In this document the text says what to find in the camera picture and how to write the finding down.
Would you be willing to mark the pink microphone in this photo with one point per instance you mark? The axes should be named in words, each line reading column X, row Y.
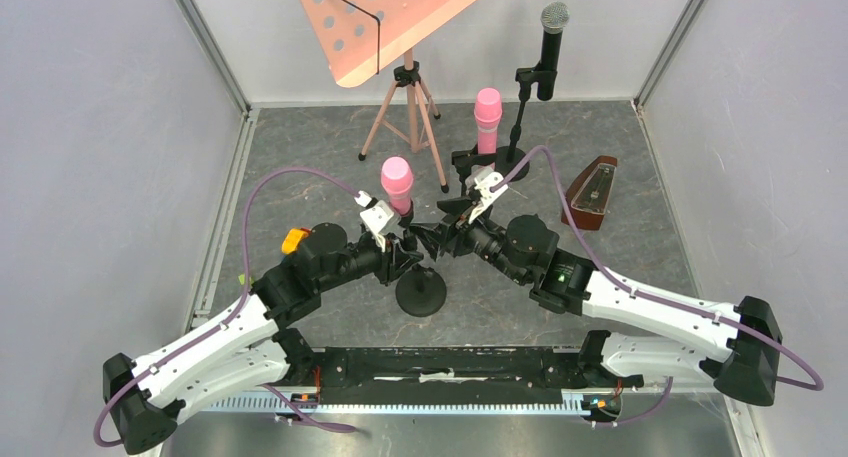
column 397, row 179
column 487, row 113

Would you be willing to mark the colourful toy block stack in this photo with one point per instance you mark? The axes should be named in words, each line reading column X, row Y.
column 293, row 239

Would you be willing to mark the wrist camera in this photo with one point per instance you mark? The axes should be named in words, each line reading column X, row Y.
column 379, row 218
column 485, row 186

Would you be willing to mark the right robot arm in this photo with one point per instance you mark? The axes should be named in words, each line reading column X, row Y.
column 695, row 338

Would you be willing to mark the brown metronome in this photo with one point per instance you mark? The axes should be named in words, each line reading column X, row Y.
column 588, row 194

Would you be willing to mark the black microphone silver grille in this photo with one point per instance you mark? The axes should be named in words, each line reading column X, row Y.
column 554, row 18

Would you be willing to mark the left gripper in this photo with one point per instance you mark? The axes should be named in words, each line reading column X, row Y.
column 395, row 258

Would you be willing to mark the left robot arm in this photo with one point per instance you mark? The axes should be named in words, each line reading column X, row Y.
column 244, row 346

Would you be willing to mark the black microphone stand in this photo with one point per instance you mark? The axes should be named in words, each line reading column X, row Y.
column 420, row 291
column 508, row 157
column 464, row 161

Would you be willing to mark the pink music stand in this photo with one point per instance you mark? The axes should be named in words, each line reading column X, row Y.
column 361, row 38

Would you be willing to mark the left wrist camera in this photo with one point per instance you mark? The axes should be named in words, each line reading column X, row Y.
column 379, row 218

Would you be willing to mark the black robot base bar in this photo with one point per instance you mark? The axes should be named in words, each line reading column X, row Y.
column 453, row 376

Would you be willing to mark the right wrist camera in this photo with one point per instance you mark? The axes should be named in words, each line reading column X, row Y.
column 485, row 186

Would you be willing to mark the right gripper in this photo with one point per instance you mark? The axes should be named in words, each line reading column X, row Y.
column 438, row 237

